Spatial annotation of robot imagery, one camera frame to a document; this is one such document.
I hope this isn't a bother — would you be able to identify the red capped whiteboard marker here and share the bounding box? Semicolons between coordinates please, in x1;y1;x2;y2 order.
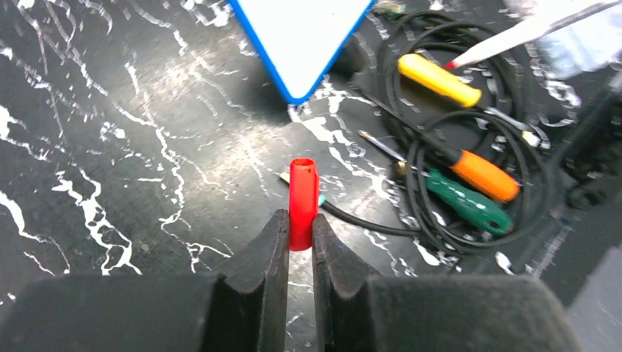
444;1;621;70

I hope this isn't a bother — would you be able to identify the yellow handled screwdriver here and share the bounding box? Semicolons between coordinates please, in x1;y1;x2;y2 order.
397;54;544;147

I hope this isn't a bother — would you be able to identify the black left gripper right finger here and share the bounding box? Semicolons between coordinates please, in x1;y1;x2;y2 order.
312;215;581;351

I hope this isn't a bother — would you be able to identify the coiled black cable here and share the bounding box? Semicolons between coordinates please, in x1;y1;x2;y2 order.
279;2;560;256

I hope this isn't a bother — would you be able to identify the clear plastic screw box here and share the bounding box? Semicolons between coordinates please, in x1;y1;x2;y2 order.
504;0;621;79

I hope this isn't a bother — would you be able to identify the red marker cap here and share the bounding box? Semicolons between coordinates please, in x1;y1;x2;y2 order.
289;158;319;252

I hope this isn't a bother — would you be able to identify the green handled screwdriver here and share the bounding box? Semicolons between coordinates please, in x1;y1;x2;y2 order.
356;129;515;238

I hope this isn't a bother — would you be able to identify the orange handled screwdriver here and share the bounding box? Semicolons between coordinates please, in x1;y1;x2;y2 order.
350;84;520;202

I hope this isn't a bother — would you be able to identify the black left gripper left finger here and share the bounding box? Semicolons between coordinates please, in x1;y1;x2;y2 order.
1;210;290;351

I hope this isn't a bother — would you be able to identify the blue framed whiteboard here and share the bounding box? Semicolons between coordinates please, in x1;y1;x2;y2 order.
230;0;374;105

